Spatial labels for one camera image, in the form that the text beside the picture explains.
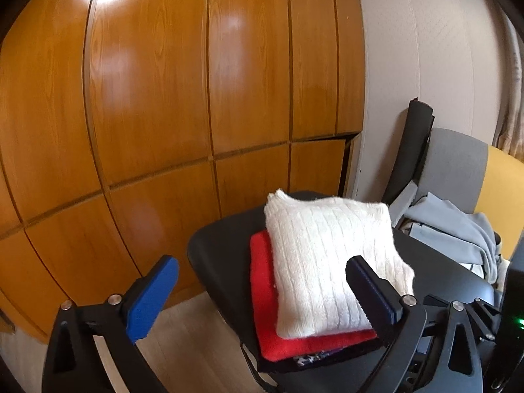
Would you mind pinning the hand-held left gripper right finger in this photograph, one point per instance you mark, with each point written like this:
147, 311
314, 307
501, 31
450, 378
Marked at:
372, 294

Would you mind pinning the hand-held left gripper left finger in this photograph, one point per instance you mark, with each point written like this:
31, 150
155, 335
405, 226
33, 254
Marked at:
151, 299

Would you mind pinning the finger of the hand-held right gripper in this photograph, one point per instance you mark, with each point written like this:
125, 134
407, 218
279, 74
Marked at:
487, 319

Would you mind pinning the cream knit sweater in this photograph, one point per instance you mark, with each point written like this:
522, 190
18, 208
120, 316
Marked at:
323, 254

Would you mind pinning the purple patterned garment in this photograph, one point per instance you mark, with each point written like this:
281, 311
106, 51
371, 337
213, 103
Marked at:
319, 358

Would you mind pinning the grey cloth pile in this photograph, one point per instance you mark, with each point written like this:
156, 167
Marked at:
446, 229

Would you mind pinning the red knit sweater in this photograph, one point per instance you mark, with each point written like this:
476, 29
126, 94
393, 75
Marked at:
266, 315

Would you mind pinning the grey yellow blue sofa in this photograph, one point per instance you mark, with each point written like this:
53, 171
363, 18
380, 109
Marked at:
458, 163

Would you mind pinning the black rolled mat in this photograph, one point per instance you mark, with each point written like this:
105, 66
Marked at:
413, 147

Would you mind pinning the wooden wardrobe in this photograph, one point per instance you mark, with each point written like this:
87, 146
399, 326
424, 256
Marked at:
163, 110

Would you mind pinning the beige curtain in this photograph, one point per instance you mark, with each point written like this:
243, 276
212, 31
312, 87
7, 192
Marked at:
511, 102

